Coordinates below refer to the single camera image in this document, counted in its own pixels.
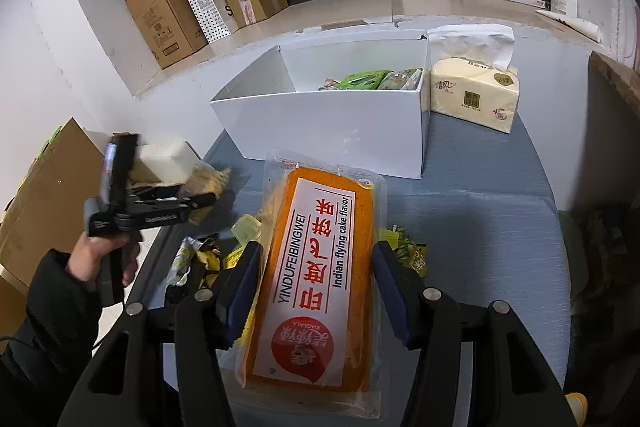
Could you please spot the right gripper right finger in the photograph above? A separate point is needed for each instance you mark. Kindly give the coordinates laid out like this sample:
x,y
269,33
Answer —
x,y
401,290

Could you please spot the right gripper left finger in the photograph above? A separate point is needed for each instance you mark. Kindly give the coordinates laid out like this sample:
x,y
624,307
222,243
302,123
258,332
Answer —
x,y
237,290

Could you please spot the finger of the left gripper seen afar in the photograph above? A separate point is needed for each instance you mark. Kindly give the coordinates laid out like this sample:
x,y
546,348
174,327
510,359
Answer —
x,y
165,203

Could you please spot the orange Indian flying cake pack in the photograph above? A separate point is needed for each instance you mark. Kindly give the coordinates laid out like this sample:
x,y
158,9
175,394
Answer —
x,y
311,344

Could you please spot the green snack packet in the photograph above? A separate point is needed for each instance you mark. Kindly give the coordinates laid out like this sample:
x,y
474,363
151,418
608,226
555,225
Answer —
x,y
369,80

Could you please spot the cartoon print biscuit bag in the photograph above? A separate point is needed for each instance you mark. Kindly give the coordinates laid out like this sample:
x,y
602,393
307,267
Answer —
x,y
406,79

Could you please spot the person's dark sleeve forearm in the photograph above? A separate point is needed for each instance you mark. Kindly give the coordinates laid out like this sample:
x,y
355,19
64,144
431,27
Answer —
x,y
45,358

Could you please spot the person's left hand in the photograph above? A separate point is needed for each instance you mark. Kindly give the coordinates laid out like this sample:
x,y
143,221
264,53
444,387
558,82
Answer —
x,y
85,259

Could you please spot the cream sofa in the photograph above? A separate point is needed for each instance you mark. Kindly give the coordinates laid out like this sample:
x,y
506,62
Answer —
x,y
167,163

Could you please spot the brown cardboard box near sofa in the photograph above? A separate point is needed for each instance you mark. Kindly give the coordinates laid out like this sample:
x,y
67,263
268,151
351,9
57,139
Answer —
x,y
46,211

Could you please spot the white cardboard storage box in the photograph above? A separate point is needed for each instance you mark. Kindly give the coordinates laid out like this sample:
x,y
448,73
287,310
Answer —
x,y
277,103

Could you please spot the large brown cardboard box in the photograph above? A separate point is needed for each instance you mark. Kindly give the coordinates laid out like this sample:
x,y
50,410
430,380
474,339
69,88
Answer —
x,y
168,27

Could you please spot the cream tissue pack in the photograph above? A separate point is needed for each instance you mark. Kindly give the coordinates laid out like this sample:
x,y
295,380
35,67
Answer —
x,y
471,76

